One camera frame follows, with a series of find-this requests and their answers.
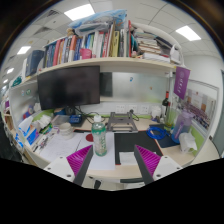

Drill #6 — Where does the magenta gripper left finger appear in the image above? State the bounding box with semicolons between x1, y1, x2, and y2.
67;145;93;186

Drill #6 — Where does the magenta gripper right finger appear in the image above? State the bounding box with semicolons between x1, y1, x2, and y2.
134;145;161;185

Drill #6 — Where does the clear green-label water bottle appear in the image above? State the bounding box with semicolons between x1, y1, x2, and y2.
91;115;107;156

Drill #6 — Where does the purple transparent water pitcher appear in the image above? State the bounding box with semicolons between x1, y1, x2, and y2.
171;110;193;143

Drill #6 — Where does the small white note paper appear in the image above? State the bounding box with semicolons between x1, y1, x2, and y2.
119;152;137;165

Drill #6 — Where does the red round coaster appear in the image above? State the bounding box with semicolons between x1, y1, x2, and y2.
86;134;93;142

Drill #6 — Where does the white paper sheet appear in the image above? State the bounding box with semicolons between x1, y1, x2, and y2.
40;133;83;162

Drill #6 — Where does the black desk mat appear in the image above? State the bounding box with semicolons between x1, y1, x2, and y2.
114;131;162;165

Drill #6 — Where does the white ceramic bowl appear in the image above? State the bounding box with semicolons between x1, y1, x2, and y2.
59;122;73;139

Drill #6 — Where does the blue small device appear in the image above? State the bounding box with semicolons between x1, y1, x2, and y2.
69;114;82;124

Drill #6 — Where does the crumpled white tissue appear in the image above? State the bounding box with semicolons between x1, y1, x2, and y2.
179;133;197;153

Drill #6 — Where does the grey metal laptop stand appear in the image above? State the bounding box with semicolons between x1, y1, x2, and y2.
107;112;138;133

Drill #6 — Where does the dark glass bottle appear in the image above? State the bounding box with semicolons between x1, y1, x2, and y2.
162;98;169;116

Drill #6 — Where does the black computer monitor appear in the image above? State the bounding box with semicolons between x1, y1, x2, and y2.
37;66;100;110

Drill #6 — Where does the purple hanging banner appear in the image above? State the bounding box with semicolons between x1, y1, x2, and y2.
174;67;190;99

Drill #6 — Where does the cream wooden shelf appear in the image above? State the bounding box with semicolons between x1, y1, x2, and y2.
23;57;176;84

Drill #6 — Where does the dark blue binder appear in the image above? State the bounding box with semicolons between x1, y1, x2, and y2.
25;50;44;77

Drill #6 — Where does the stack of books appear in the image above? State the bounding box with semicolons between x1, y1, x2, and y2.
131;28;182;64

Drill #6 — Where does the yellow upright book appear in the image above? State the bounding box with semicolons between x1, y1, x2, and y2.
111;31;120;57

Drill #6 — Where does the blue plastic bag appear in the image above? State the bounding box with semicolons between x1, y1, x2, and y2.
68;9;127;35

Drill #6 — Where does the blue coiled cable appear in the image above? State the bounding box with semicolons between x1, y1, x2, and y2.
146;125;168;141

